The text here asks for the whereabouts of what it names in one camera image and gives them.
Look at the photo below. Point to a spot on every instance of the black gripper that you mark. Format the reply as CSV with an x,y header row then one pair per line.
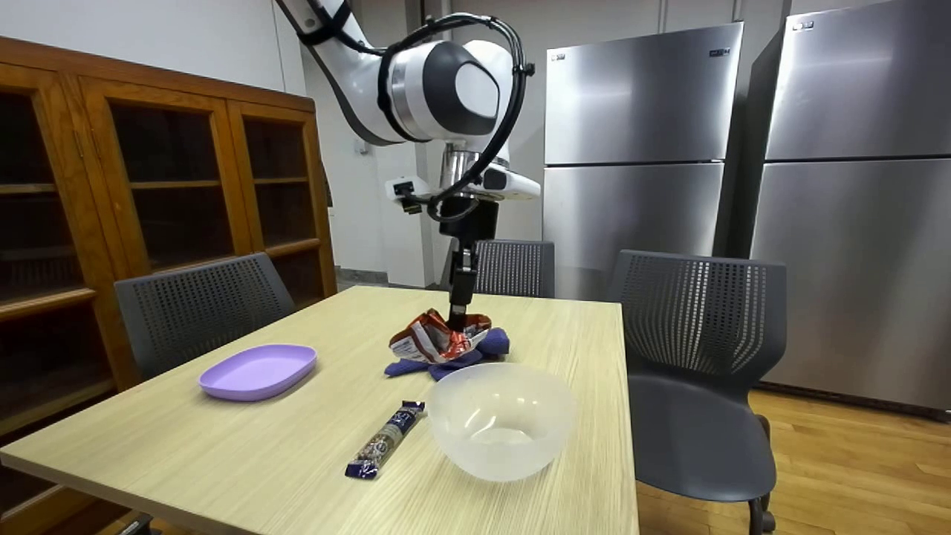
x,y
467,222

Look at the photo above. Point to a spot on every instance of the orange Doritos chip packet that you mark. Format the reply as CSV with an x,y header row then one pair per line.
x,y
433,340

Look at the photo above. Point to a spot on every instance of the dark blue nut bar packet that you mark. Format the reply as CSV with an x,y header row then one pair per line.
x,y
378,450

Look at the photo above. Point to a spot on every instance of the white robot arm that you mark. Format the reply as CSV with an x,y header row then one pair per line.
x,y
460,78

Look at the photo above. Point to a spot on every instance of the translucent white plastic bowl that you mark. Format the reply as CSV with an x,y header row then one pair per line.
x,y
502,420

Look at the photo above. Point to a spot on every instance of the purple plastic plate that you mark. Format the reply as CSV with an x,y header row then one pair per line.
x,y
261,374

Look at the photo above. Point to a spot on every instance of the grey chair far end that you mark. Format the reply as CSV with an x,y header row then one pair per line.
x,y
515,270

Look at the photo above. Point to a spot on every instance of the dark blue cloth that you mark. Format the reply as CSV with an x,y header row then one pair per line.
x,y
491,348

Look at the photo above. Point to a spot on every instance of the left stainless steel refrigerator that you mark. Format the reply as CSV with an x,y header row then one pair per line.
x,y
635,151

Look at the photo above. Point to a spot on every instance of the stainless steel refrigerator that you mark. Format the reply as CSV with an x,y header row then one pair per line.
x,y
635,151
855,201

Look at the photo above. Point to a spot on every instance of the grey chair right side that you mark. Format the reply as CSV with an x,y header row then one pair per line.
x,y
699,335

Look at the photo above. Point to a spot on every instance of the grey chair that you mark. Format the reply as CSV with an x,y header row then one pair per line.
x,y
182,313
699,335

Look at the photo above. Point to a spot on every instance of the grey chair left side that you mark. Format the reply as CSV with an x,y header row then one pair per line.
x,y
182,313

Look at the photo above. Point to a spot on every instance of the wooden glass door cabinet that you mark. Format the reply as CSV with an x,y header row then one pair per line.
x,y
112,170

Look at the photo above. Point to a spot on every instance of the right stainless steel refrigerator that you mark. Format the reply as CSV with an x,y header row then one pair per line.
x,y
855,201

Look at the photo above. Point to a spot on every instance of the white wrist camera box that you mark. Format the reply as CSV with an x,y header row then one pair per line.
x,y
494,182

